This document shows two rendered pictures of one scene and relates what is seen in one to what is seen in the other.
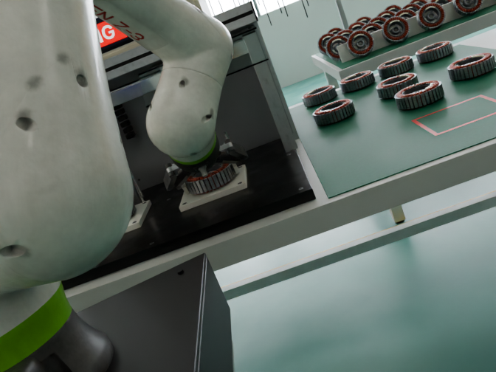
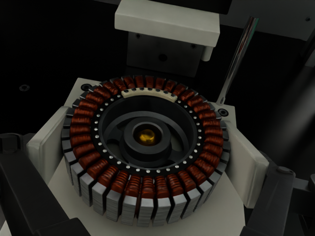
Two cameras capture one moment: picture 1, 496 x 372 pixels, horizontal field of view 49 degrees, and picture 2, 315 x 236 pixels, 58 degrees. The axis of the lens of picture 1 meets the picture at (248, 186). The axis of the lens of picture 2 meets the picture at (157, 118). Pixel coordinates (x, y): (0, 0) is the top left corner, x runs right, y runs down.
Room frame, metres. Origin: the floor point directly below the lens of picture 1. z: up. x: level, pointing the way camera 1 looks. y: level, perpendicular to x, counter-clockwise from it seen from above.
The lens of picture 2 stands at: (1.05, 0.08, 0.96)
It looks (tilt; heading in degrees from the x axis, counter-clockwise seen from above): 47 degrees down; 353
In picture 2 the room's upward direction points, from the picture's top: 11 degrees clockwise
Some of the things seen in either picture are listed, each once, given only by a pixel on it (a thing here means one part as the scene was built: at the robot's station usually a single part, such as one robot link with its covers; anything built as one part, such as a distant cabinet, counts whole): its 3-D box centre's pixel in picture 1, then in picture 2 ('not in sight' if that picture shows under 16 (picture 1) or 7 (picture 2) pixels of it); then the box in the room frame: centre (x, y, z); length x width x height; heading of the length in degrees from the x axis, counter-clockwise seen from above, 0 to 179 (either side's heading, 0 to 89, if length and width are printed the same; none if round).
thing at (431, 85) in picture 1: (418, 94); not in sight; (1.28, -0.47, 0.77); 0.11 x 0.11 x 0.04
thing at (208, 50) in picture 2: not in sight; (206, 49); (1.30, 0.01, 0.80); 0.01 x 0.01 x 0.03; 84
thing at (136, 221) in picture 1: (115, 224); not in sight; (1.20, 0.31, 0.78); 0.15 x 0.15 x 0.01; 84
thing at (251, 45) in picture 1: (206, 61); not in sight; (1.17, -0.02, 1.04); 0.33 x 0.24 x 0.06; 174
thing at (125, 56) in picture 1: (132, 60); not in sight; (1.50, 0.16, 1.09); 0.68 x 0.44 x 0.05; 84
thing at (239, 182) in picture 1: (214, 187); (143, 160); (1.17, 0.07, 0.78); 0.15 x 0.15 x 0.01; 84
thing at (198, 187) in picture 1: (209, 176); (146, 140); (1.17, 0.07, 0.80); 0.11 x 0.11 x 0.04
